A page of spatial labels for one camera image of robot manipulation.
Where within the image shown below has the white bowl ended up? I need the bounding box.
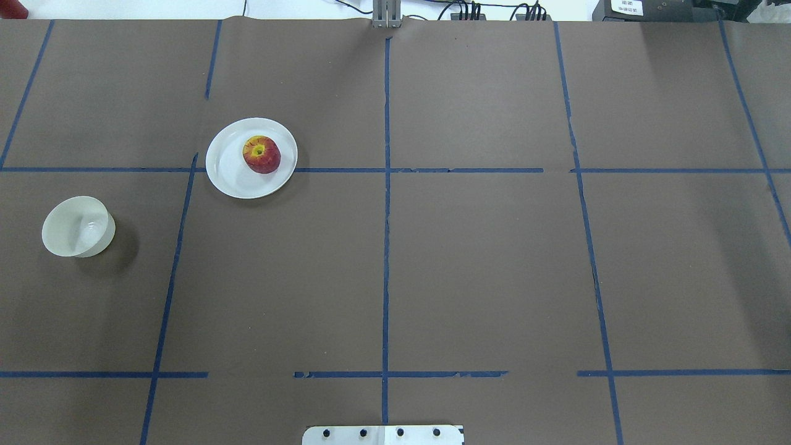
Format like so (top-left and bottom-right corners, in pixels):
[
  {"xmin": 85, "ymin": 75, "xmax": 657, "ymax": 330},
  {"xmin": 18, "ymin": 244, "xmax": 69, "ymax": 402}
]
[{"xmin": 41, "ymin": 195, "xmax": 116, "ymax": 257}]

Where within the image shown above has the black box device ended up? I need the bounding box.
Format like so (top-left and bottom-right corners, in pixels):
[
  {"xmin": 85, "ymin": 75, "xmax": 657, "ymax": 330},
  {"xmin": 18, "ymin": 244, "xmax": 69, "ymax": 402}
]
[{"xmin": 591, "ymin": 1, "xmax": 720, "ymax": 23}]

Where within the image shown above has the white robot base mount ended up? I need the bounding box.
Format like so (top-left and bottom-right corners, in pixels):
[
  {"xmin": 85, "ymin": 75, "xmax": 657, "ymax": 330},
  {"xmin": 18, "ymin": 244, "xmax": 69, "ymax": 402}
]
[{"xmin": 302, "ymin": 425, "xmax": 465, "ymax": 444}]

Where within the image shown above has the white round plate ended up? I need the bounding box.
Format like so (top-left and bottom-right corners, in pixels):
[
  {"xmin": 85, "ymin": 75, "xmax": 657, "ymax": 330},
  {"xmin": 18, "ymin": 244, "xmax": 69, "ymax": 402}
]
[{"xmin": 205, "ymin": 117, "xmax": 298, "ymax": 199}]

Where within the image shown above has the red yellow apple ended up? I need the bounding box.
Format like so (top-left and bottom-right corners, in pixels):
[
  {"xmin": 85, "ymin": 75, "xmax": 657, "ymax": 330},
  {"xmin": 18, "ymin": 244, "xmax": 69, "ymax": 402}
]
[{"xmin": 241, "ymin": 135, "xmax": 281, "ymax": 174}]

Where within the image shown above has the aluminium top bracket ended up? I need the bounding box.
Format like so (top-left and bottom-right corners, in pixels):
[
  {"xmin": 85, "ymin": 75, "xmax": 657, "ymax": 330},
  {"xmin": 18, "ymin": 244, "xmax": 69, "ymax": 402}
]
[{"xmin": 372, "ymin": 0, "xmax": 403, "ymax": 28}]

